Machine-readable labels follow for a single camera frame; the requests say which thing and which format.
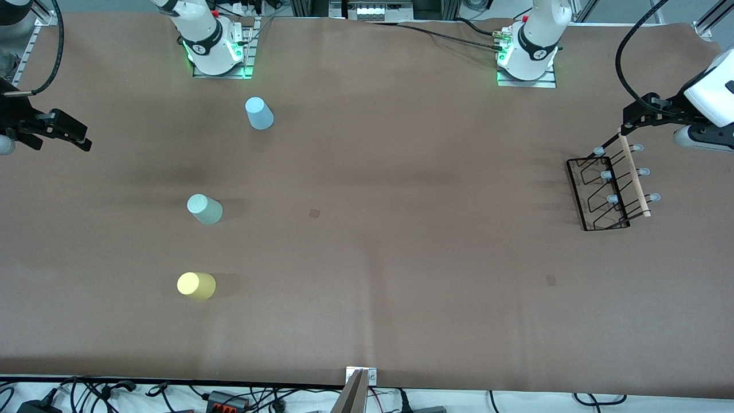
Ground black wire cup holder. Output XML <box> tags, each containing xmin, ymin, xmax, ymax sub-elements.
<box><xmin>567</xmin><ymin>134</ymin><xmax>661</xmax><ymax>232</ymax></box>

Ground pale green plastic cup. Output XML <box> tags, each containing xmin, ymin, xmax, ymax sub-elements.
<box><xmin>187</xmin><ymin>194</ymin><xmax>224</xmax><ymax>225</ymax></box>

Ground yellow plastic cup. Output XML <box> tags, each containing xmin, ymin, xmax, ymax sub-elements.
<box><xmin>177</xmin><ymin>272</ymin><xmax>217</xmax><ymax>301</ymax></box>

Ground light blue plastic cup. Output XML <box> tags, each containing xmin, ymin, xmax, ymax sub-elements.
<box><xmin>245</xmin><ymin>97</ymin><xmax>275</xmax><ymax>131</ymax></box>

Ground white power strip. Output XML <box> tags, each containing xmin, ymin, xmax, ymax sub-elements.
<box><xmin>218</xmin><ymin>0</ymin><xmax>266</xmax><ymax>17</ymax></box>

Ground black power adapter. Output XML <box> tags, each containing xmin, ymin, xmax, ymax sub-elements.
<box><xmin>16</xmin><ymin>399</ymin><xmax>63</xmax><ymax>413</ymax></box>

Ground grey control box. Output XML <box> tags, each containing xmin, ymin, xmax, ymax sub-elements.
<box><xmin>330</xmin><ymin>0</ymin><xmax>415</xmax><ymax>21</ymax></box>

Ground black box with orange connectors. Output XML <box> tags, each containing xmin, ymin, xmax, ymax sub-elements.
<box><xmin>206</xmin><ymin>391</ymin><xmax>251</xmax><ymax>412</ymax></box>

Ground brown table cover sheet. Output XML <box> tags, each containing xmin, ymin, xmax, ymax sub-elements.
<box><xmin>0</xmin><ymin>11</ymin><xmax>734</xmax><ymax>398</ymax></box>

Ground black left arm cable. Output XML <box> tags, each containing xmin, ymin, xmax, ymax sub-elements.
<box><xmin>615</xmin><ymin>0</ymin><xmax>670</xmax><ymax>107</ymax></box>

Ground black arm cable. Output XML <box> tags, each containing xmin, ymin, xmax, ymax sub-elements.
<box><xmin>3</xmin><ymin>0</ymin><xmax>65</xmax><ymax>97</ymax></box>
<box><xmin>615</xmin><ymin>0</ymin><xmax>670</xmax><ymax>107</ymax></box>

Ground aluminium frame rail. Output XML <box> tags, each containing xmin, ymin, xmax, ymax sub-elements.
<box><xmin>693</xmin><ymin>0</ymin><xmax>734</xmax><ymax>38</ymax></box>
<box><xmin>9</xmin><ymin>9</ymin><xmax>61</xmax><ymax>89</ymax></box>

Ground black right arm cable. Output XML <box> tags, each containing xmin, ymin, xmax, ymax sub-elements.
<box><xmin>3</xmin><ymin>0</ymin><xmax>65</xmax><ymax>97</ymax></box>

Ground short black table cable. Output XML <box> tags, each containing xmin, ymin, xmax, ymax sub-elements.
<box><xmin>452</xmin><ymin>17</ymin><xmax>505</xmax><ymax>38</ymax></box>

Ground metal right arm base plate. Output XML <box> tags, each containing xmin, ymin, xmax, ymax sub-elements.
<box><xmin>192</xmin><ymin>16</ymin><xmax>262</xmax><ymax>80</ymax></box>

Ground long black table cable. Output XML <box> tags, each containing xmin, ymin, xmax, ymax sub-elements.
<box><xmin>365</xmin><ymin>21</ymin><xmax>506</xmax><ymax>52</ymax></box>

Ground tangled black cable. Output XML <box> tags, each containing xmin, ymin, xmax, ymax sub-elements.
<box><xmin>56</xmin><ymin>376</ymin><xmax>138</xmax><ymax>413</ymax></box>

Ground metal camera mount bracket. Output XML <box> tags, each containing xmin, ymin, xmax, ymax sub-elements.
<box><xmin>330</xmin><ymin>367</ymin><xmax>378</xmax><ymax>413</ymax></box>

